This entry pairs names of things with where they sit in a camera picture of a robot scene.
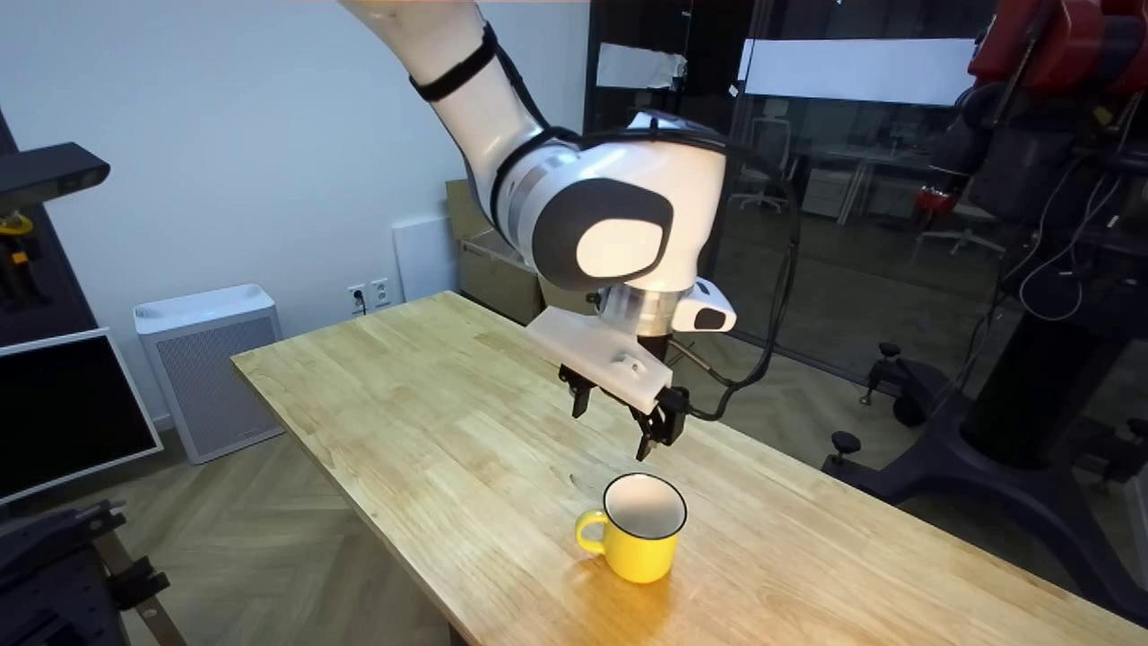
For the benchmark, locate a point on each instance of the large white rectangular panel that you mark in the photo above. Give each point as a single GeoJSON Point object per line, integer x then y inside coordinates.
{"type": "Point", "coordinates": [857, 70]}

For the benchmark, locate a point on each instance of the black tripod head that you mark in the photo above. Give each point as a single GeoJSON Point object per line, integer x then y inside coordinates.
{"type": "Point", "coordinates": [60, 577]}

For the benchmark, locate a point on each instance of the red robot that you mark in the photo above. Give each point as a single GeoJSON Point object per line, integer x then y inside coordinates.
{"type": "Point", "coordinates": [1054, 43]}

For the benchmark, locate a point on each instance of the white office desk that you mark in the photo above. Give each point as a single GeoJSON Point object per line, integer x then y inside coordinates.
{"type": "Point", "coordinates": [857, 186]}

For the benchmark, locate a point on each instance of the white office chair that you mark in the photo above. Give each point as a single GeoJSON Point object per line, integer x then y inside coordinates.
{"type": "Point", "coordinates": [767, 163]}

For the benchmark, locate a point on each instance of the white air purifier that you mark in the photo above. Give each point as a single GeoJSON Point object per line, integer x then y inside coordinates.
{"type": "Point", "coordinates": [209, 373]}

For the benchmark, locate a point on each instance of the small white rectangular panel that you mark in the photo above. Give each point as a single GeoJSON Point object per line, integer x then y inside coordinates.
{"type": "Point", "coordinates": [641, 68]}

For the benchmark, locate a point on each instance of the black metal rack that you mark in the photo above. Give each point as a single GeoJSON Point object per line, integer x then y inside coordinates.
{"type": "Point", "coordinates": [48, 174]}

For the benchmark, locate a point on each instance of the red office chair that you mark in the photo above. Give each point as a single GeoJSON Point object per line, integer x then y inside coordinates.
{"type": "Point", "coordinates": [944, 204]}

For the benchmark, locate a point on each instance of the white wall outlet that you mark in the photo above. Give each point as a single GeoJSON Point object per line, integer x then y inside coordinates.
{"type": "Point", "coordinates": [356, 296]}
{"type": "Point", "coordinates": [381, 288]}

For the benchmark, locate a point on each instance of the black screen with white frame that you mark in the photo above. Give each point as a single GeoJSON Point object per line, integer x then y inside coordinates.
{"type": "Point", "coordinates": [60, 413]}

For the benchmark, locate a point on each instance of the yellow enamel mug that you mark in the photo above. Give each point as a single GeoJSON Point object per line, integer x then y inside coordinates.
{"type": "Point", "coordinates": [641, 543]}

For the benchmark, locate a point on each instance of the white leaning panel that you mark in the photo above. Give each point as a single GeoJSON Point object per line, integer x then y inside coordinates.
{"type": "Point", "coordinates": [423, 257]}

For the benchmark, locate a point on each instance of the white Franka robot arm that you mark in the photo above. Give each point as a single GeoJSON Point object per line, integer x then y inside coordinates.
{"type": "Point", "coordinates": [596, 227]}

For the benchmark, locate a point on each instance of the yellow tool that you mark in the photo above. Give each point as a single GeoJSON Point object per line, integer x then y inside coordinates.
{"type": "Point", "coordinates": [17, 236]}

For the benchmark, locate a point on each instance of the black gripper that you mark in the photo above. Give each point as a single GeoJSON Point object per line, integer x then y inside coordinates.
{"type": "Point", "coordinates": [653, 349]}

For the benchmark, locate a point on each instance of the black wheeled robot pedestal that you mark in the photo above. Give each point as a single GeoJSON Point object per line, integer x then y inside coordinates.
{"type": "Point", "coordinates": [1042, 382]}

